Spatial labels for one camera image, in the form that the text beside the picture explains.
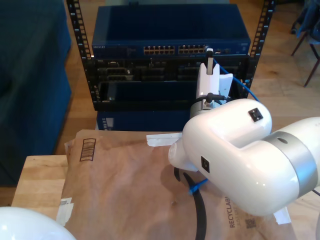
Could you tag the blue sofa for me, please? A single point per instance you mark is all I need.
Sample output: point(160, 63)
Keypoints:
point(30, 100)

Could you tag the blue-grey garment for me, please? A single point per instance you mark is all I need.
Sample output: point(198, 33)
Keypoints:
point(306, 20)

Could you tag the black rack shelf tray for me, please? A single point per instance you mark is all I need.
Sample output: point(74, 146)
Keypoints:
point(150, 95)

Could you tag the blue network switch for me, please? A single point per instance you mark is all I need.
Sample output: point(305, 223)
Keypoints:
point(162, 25)

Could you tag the brown paper mailer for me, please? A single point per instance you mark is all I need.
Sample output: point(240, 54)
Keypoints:
point(112, 200)

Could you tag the dark blue equipment box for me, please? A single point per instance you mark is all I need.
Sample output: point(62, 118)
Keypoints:
point(150, 121)

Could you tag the black perforated rack frame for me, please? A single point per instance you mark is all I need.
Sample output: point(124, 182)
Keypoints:
point(94, 105)

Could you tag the dark wooden chair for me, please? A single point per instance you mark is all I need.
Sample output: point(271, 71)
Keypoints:
point(311, 75)

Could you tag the black rack server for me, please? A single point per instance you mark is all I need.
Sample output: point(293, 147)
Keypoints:
point(150, 72)

